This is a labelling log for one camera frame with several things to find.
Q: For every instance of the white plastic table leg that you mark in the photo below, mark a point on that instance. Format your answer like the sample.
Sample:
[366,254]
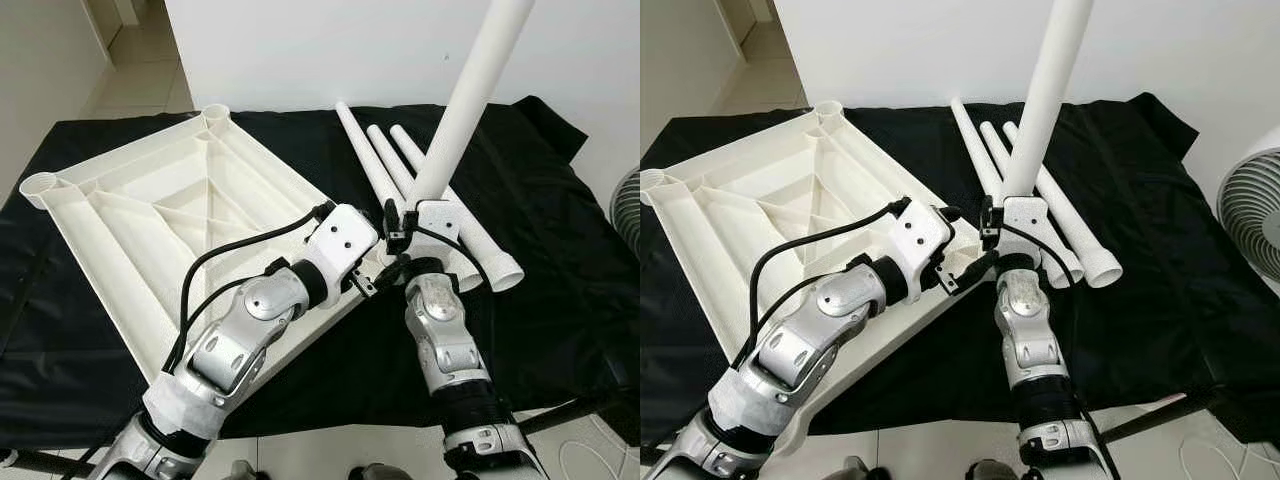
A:
[500,262]
[1095,255]
[1000,150]
[392,155]
[368,155]
[977,150]
[470,100]
[1050,100]

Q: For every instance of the white plastic children table top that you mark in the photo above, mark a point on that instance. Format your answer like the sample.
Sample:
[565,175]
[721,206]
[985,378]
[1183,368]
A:
[130,220]
[745,220]

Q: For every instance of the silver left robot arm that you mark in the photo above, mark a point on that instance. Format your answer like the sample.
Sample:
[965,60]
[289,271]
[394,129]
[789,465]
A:
[800,345]
[230,345]

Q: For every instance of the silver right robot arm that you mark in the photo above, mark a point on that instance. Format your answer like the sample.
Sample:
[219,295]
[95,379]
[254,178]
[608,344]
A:
[1030,330]
[440,330]

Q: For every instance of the black tablecloth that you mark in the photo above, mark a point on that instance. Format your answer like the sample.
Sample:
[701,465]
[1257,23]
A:
[1180,330]
[560,330]

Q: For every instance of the grey robot left foot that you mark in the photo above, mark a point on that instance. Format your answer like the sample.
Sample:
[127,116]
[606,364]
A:
[240,472]
[860,471]

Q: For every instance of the white electric fan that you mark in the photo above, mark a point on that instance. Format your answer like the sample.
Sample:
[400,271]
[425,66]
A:
[1255,215]
[628,200]

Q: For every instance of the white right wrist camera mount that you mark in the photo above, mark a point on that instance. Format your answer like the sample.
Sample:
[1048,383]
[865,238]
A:
[1025,212]
[435,215]

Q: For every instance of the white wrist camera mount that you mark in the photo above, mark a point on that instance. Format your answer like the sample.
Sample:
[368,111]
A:
[435,215]
[1025,212]
[340,240]
[920,235]

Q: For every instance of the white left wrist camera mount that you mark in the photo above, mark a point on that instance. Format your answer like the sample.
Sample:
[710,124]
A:
[920,235]
[340,240]

